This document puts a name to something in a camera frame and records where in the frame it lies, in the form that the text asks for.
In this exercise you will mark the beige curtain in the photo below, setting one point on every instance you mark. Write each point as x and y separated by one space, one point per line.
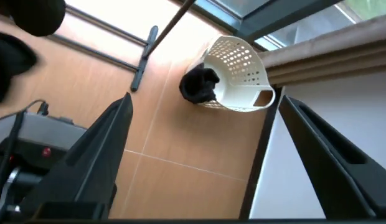
336 56

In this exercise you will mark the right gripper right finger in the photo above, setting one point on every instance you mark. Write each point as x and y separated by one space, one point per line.
333 183

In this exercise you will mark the window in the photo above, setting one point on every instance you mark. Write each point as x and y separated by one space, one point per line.
267 18

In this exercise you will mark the white laundry basket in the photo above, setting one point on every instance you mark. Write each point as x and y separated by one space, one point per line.
239 93

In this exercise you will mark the heap of clothes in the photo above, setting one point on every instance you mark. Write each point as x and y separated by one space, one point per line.
197 84

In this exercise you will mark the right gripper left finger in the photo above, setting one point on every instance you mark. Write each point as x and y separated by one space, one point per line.
87 183

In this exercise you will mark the black clothes rack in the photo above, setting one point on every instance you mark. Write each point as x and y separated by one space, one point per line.
143 62

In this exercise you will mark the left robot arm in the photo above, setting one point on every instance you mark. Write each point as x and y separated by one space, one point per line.
31 15

